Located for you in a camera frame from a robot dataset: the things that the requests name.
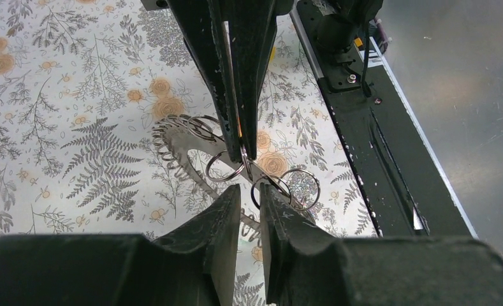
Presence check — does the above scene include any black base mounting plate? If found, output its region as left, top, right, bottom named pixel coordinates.
left=291, top=1, right=476, bottom=237

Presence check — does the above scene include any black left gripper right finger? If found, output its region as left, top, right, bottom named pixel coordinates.
left=259, top=183, right=336, bottom=305

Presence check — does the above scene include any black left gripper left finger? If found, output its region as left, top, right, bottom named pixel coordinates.
left=154, top=184, right=241, bottom=305

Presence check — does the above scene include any floral patterned table mat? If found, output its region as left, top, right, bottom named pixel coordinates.
left=0, top=0, right=379, bottom=306

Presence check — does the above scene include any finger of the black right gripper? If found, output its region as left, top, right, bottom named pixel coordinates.
left=168, top=0, right=242, bottom=163
left=226, top=1, right=277, bottom=160

